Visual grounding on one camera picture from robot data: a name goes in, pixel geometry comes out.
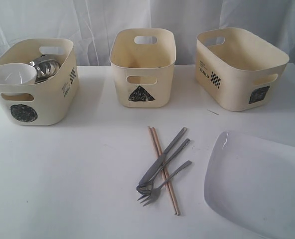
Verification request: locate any white round bowl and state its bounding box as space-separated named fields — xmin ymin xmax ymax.
xmin=0 ymin=63 xmax=37 ymax=85

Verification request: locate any cream bin circle mark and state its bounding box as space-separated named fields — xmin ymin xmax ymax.
xmin=0 ymin=38 xmax=79 ymax=125

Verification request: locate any grey metal knife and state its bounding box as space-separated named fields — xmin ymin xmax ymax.
xmin=139 ymin=127 xmax=187 ymax=186

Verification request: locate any white rectangular plate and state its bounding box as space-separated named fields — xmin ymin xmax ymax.
xmin=204 ymin=131 xmax=295 ymax=239

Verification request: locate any cream bin square mark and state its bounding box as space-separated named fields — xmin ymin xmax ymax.
xmin=195 ymin=27 xmax=290 ymax=112

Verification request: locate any white curtain backdrop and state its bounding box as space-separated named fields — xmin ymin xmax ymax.
xmin=0 ymin=0 xmax=295 ymax=65

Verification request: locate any grey metal spoon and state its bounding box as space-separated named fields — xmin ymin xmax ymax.
xmin=137 ymin=138 xmax=190 ymax=200

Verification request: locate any grey metal fork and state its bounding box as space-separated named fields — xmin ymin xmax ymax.
xmin=140 ymin=160 xmax=192 ymax=206

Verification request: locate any steel bowl with handle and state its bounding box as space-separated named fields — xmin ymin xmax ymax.
xmin=29 ymin=55 xmax=61 ymax=84

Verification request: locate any cream bin triangle mark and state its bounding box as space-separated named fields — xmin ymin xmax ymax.
xmin=110 ymin=28 xmax=176 ymax=108

